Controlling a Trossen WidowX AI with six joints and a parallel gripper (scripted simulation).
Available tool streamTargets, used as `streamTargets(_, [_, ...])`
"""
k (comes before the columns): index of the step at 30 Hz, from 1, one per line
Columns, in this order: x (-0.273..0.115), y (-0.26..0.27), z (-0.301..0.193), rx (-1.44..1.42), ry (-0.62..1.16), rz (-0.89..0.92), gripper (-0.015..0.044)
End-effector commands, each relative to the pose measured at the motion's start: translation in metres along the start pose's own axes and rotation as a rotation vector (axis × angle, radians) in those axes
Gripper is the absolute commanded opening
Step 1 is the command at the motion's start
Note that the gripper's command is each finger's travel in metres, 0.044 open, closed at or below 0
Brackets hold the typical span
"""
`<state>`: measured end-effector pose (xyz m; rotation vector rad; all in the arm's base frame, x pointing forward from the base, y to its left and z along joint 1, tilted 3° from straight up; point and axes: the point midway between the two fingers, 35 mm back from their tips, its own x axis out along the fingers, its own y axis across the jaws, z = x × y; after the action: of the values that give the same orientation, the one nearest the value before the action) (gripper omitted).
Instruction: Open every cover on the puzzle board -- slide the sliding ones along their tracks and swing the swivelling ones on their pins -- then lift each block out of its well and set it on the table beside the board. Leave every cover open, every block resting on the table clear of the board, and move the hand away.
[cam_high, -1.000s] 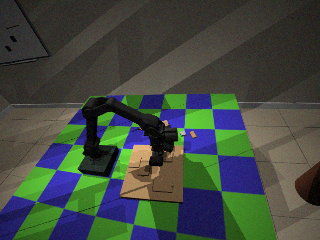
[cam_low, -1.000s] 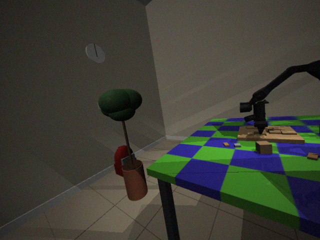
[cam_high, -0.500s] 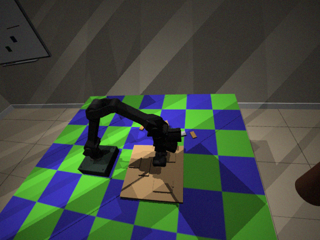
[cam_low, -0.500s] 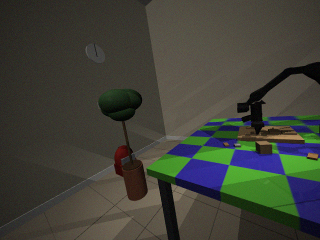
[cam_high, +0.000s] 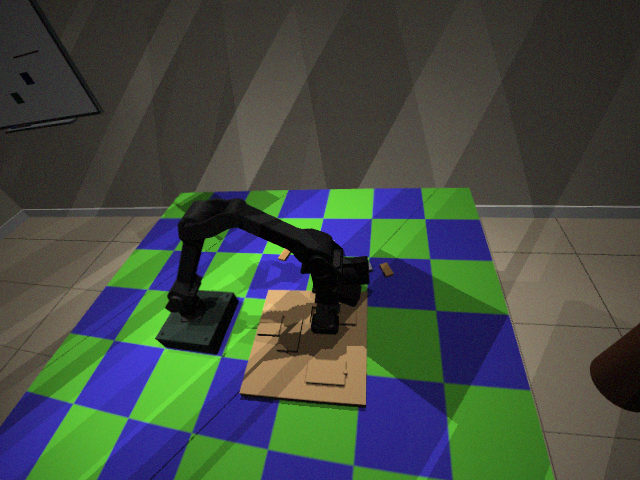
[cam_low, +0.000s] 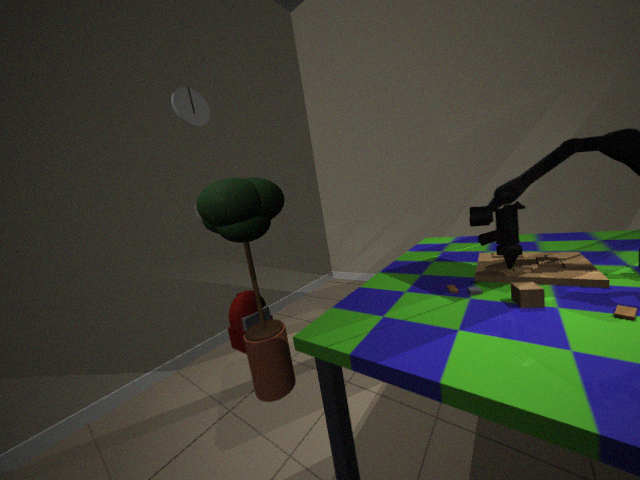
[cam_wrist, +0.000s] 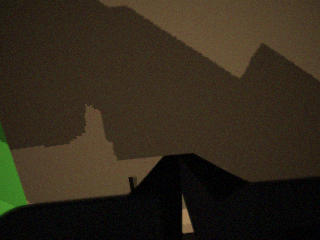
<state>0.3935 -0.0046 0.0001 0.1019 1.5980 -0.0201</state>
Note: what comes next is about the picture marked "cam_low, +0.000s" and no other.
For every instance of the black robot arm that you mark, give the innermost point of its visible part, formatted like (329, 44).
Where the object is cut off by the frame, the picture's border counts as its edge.
(622, 146)

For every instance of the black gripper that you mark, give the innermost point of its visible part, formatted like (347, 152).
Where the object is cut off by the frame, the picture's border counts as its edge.
(508, 246)

